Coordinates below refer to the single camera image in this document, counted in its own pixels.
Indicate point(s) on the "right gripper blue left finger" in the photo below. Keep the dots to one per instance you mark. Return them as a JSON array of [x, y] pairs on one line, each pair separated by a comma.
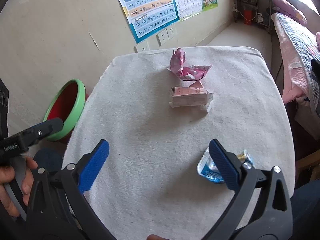
[[79, 180]]

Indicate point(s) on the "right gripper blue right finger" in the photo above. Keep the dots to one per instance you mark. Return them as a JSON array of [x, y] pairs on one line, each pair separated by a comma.
[[239, 179]]

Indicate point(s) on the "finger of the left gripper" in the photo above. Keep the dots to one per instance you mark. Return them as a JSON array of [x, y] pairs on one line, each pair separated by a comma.
[[34, 134]]

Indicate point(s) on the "pink foil wrapper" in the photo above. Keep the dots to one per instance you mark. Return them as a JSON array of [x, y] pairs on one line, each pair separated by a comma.
[[184, 71]]

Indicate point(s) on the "green red trash bin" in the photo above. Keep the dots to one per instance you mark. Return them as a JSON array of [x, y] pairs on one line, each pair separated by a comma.
[[67, 105]]

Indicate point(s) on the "person's left hand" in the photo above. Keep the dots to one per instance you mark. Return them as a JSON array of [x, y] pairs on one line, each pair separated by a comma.
[[16, 184]]

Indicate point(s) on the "person's right hand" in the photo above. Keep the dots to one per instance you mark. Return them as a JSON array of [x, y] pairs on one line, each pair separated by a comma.
[[155, 237]]

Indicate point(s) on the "blue white snack wrapper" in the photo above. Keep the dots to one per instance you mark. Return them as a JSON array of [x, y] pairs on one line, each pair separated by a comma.
[[207, 168]]

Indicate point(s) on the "wooden stool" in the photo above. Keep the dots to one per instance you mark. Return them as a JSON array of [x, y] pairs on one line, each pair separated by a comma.
[[307, 169]]

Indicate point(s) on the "folded pink paper packet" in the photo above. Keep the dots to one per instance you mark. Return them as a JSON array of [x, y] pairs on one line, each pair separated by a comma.
[[190, 97]]

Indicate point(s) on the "white towel table cover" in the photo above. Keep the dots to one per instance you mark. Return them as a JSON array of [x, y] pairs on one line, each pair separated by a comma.
[[149, 183]]

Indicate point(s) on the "black garment on bed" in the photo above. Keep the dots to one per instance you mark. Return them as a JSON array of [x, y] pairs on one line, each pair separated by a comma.
[[315, 65]]

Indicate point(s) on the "bed with checkered quilt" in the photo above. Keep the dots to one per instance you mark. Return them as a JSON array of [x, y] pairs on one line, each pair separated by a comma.
[[298, 48]]

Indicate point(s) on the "red container on shelf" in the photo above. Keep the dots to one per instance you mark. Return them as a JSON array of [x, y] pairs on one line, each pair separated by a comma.
[[248, 16]]

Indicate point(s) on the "dark bedside shelf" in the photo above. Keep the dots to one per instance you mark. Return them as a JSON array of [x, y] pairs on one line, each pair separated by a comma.
[[261, 12]]

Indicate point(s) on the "pink pillow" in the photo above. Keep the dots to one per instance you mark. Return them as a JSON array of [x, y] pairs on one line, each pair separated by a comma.
[[286, 8]]

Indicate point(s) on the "white single wall socket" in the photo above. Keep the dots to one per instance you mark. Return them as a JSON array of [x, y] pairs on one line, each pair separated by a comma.
[[142, 46]]

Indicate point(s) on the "white double wall socket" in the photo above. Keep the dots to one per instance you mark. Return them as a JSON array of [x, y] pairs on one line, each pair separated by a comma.
[[166, 34]]

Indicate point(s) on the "blue pinyin wall poster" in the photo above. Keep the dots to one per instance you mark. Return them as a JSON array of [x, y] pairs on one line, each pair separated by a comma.
[[147, 17]]

